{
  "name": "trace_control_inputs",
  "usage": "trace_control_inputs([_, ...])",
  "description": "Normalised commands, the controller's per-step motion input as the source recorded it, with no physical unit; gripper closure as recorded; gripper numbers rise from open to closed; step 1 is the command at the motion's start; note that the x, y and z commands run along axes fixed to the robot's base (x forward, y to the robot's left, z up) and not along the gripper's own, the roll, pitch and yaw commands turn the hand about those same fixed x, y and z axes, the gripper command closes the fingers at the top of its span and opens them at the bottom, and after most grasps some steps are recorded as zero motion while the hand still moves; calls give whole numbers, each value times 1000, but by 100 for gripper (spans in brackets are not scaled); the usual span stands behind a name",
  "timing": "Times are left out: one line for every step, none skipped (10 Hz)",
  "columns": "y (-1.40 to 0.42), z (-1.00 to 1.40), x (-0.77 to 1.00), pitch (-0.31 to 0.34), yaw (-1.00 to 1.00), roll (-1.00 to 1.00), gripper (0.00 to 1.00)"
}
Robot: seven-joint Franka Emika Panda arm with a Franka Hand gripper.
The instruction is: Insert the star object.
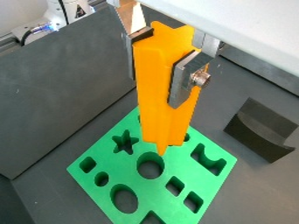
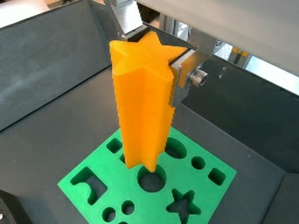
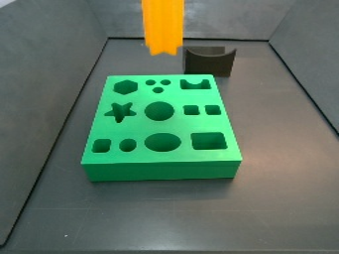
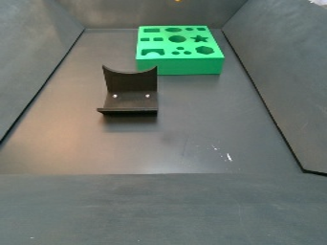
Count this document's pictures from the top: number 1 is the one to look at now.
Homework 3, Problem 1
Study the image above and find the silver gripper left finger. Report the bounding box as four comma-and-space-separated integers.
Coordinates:
117, 2, 154, 80

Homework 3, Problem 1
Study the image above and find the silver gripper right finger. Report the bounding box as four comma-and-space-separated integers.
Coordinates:
167, 30, 223, 109

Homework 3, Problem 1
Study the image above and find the orange star-shaped peg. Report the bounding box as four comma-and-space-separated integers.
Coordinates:
134, 21, 202, 156

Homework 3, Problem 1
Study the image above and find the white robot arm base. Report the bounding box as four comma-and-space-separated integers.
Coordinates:
13, 0, 95, 46

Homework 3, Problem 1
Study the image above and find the black curved foam block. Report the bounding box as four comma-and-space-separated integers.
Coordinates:
225, 98, 299, 163

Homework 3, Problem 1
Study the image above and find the green shape-sorter board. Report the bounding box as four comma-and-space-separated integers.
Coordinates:
67, 109, 238, 224

